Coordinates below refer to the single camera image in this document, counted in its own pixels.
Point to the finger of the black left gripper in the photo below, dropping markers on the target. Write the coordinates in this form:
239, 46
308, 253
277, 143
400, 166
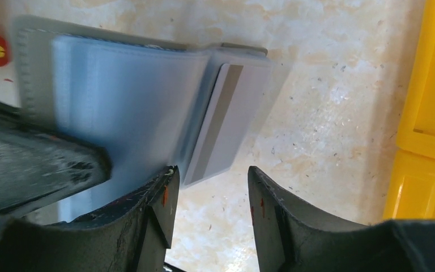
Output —
39, 166

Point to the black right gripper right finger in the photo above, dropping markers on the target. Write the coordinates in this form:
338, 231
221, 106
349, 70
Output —
292, 235

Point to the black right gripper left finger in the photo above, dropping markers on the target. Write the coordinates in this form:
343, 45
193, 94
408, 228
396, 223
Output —
132, 233

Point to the grey leather card holder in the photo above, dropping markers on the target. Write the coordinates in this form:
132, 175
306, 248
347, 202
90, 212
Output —
141, 99

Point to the grey card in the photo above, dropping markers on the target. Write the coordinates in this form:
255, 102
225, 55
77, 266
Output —
232, 107

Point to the yellow plastic bin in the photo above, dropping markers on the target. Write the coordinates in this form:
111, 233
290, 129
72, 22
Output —
411, 193

